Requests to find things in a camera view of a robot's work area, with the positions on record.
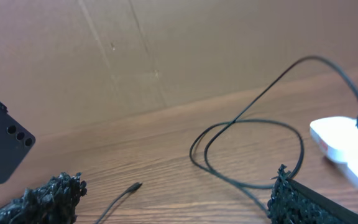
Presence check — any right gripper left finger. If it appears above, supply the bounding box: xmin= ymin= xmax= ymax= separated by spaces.
xmin=0 ymin=172 xmax=87 ymax=224

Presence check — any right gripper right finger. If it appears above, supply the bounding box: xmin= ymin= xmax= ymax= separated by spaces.
xmin=267 ymin=165 xmax=358 ymax=224

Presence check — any black USB charging cable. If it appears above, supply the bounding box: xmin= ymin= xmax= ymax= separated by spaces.
xmin=93 ymin=55 xmax=358 ymax=224

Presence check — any white USB charger plug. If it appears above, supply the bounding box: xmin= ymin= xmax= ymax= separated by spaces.
xmin=310 ymin=116 xmax=358 ymax=164

